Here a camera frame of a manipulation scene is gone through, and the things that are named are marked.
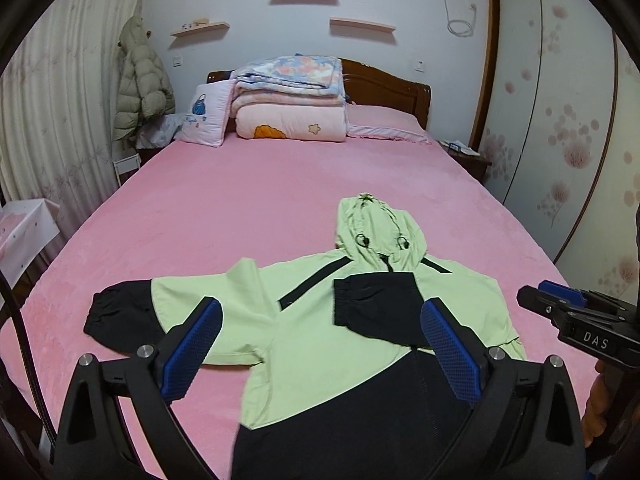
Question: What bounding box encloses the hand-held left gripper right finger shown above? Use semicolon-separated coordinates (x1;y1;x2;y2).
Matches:
420;297;587;480

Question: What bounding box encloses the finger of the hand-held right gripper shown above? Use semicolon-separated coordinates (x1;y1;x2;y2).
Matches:
539;280;587;307
516;285;570;324

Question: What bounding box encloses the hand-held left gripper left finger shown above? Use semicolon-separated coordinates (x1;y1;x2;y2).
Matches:
52;296;236;480

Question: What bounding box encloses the green and black hooded jacket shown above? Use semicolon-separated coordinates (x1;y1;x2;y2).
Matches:
82;192;528;480

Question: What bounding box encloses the person's right hand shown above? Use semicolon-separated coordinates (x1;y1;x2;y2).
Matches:
582;375;615;449

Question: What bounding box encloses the bed with pink sheet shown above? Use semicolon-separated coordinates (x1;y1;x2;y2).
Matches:
0;102;576;480

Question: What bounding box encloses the dark wooden nightstand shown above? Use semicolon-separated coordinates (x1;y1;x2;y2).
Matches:
435;139;493;184

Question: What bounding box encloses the floral sliding door wardrobe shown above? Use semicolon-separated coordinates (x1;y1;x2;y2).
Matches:
470;0;640;307

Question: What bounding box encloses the white metal rack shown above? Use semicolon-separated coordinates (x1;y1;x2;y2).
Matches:
113;152;142;189

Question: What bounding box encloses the table with white cloth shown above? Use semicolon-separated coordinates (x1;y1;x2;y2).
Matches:
0;199;64;286

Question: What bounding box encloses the pale patterned cloth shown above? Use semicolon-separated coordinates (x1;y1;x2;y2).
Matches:
136;112;186;150

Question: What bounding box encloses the handbag print cushion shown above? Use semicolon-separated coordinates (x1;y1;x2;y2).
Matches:
179;81;236;148

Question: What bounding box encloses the pink pillow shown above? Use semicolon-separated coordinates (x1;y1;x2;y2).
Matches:
346;104;432;145

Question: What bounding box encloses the wooden headboard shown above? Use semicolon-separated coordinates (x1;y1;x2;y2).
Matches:
207;57;432;131

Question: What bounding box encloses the beige puffer coat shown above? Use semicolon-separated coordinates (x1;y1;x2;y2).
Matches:
112;16;177;142

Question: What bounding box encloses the white floral curtain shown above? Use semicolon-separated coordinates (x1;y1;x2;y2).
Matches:
0;0;151;261

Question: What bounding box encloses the folded floral quilt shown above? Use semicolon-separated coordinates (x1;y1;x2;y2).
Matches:
231;54;347;107

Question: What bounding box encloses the black cable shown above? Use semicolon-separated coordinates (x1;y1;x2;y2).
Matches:
0;270;57;461

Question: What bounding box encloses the white coiled cable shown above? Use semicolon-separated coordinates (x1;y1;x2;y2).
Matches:
442;0;476;37

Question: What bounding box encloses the light wooden wall shelf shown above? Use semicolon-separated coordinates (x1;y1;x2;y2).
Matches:
170;21;230;38

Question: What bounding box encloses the pink wall shelf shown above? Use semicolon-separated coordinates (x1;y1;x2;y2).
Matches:
329;17;396;36

